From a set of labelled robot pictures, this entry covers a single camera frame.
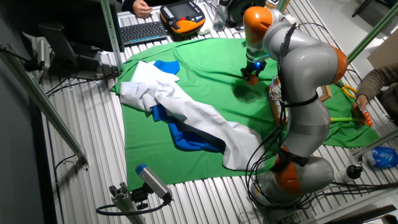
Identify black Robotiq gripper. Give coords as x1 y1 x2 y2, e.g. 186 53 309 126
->
240 60 268 81

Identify black computer monitor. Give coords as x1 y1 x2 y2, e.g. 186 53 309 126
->
9 0 125 80

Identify brown cardboard sheet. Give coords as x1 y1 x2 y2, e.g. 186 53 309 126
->
366 29 398 69

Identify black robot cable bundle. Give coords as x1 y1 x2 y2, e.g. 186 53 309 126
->
245 21 398 212

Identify green stick with orange end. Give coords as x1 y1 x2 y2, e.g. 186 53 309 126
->
330 111 373 127

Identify black keyboard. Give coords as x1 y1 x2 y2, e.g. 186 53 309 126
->
119 21 169 47

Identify black office chair base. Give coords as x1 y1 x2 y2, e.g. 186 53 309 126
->
351 0 398 19

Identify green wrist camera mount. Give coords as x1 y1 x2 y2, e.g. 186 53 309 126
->
245 46 270 63

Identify aluminium profile camera mount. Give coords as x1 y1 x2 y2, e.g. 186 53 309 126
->
108 182 147 224

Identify orange black teach pendant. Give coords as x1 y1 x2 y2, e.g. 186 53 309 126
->
159 0 206 35

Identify dark sleeved person forearm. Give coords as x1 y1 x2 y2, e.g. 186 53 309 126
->
121 0 139 12

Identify silver camera on stand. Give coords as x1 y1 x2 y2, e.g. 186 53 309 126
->
36 37 52 71

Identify blue cloth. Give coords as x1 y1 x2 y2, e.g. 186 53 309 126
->
151 60 227 154

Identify bare person hand at keyboard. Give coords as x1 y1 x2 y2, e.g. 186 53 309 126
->
132 0 154 19

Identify clear bottle with black cap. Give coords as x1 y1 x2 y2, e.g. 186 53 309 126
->
335 164 364 184

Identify black camera cable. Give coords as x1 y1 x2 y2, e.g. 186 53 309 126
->
95 197 172 217

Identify silver camera with blue cap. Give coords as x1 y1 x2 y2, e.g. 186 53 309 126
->
135 163 174 203

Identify blue plastic bag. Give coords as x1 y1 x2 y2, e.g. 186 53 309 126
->
366 146 398 169

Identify crumpled white cloth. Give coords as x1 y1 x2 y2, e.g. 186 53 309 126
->
119 60 266 172

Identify bare person hand olive sleeve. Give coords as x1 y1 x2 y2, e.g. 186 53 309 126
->
356 94 370 113

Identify wooden frame tray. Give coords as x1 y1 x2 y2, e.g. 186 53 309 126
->
267 76 333 126

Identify green table cloth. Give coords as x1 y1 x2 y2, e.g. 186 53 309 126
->
110 37 381 191

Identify green metal frame beam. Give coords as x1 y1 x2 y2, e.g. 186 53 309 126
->
0 43 90 170
347 1 398 63

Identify yellow handled pliers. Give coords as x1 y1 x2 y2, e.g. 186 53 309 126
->
340 83 359 100

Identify aluminium frame beam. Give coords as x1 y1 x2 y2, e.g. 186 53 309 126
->
351 129 398 158

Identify black round fan housing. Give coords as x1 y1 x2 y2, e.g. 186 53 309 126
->
226 0 267 29

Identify olive sleeved person forearm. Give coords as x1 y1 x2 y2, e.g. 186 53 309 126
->
356 63 398 125

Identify clear plastic water bottle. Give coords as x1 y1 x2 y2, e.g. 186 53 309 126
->
212 0 230 32

